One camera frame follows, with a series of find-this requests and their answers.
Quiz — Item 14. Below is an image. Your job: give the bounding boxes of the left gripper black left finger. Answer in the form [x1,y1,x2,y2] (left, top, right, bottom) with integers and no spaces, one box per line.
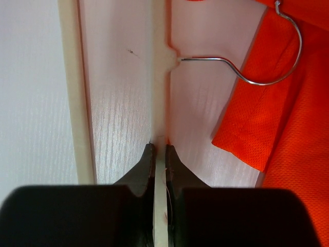
[1,144,156,246]

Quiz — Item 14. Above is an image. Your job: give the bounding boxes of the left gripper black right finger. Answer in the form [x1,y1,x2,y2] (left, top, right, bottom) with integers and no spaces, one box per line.
[165,145,320,246]

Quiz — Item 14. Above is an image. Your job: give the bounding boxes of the orange shorts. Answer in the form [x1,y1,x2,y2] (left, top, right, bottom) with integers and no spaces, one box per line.
[212,1,328,246]

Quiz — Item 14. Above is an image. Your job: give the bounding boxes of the white plastic hanger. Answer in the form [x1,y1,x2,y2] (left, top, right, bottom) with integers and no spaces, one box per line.
[58,0,303,247]

